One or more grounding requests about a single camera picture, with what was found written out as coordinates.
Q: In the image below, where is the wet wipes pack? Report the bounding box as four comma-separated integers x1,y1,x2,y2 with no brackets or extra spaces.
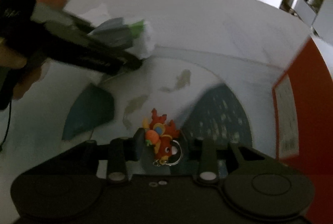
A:
88,17,157,59

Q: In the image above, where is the red dragon plush keychain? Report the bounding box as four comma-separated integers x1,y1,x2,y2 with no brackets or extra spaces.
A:
142,108,183,168

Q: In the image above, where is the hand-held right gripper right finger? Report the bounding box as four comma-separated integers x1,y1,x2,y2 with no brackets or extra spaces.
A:
191,138,263,185

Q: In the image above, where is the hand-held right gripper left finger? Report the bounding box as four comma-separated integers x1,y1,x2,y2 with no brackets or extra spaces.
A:
68,128,147,185

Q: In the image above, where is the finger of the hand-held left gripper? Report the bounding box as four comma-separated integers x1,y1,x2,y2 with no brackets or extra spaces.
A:
47,36,142,76
61,11,96,32

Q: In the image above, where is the red cardboard box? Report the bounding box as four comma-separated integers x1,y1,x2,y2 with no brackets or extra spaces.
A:
272,36,333,215

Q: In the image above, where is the person's left hand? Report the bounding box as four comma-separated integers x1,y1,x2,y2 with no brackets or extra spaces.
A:
0,43,42,99

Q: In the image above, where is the white paper sheet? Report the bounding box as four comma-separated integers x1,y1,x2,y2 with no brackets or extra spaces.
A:
65,3,110,30

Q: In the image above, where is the black cable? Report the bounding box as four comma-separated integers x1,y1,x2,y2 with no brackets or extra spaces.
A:
0,99,12,154

